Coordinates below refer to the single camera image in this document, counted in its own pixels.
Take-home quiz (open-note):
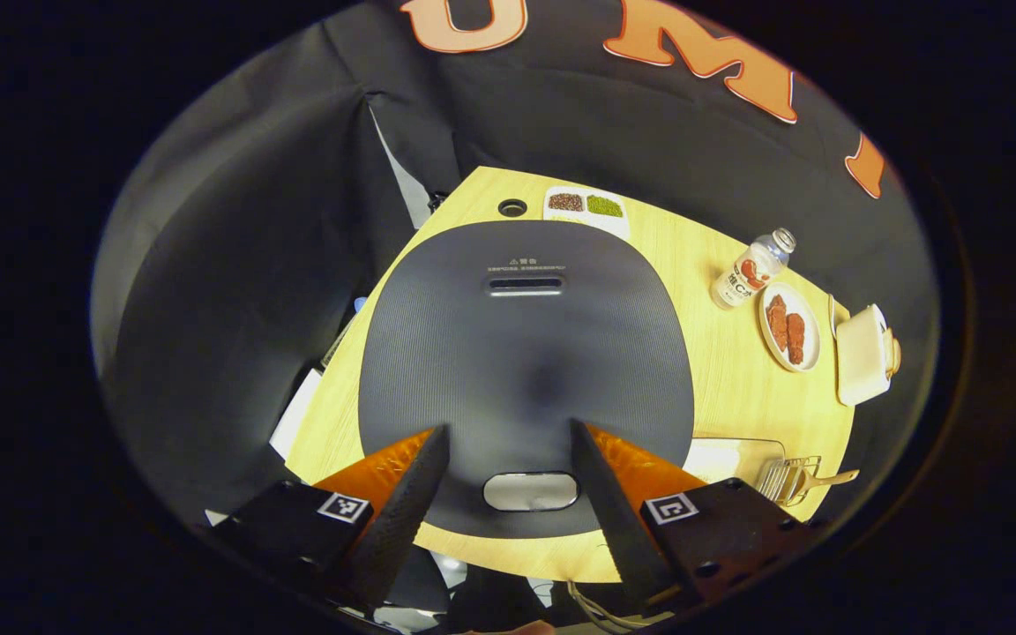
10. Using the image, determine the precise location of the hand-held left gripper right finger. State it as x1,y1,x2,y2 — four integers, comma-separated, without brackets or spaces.
570,419,826,609

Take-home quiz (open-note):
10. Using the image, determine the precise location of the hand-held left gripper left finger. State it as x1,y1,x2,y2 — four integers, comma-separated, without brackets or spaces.
204,423,452,614

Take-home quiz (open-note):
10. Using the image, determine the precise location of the white rice heap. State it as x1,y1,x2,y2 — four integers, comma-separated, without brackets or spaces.
686,441,760,484

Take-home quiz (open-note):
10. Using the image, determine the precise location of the metal wire chopstick holder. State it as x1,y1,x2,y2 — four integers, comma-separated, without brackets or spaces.
756,455,824,507

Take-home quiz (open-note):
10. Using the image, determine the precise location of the black rice cooker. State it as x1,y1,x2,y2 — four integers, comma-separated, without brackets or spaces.
357,220,697,540

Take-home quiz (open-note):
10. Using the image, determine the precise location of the clear plastic rice container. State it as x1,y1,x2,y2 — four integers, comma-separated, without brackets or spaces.
683,437,788,488

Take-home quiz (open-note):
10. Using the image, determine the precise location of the white paper sheet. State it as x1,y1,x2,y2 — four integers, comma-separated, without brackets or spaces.
269,369,324,461

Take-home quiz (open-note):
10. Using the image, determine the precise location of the white round plate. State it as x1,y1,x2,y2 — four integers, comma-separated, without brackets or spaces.
758,281,823,373

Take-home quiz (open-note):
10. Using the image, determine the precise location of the black backdrop cloth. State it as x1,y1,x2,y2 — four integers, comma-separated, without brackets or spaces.
92,0,941,565

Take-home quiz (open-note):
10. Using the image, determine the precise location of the clear plastic drink bottle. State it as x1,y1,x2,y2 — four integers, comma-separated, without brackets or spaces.
710,228,798,310

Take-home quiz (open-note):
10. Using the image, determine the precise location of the white toaster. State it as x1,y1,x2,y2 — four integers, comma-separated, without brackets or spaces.
834,303,902,407

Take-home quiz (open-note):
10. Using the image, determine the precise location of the white divided bean dish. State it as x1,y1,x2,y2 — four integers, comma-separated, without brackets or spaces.
542,185,631,241

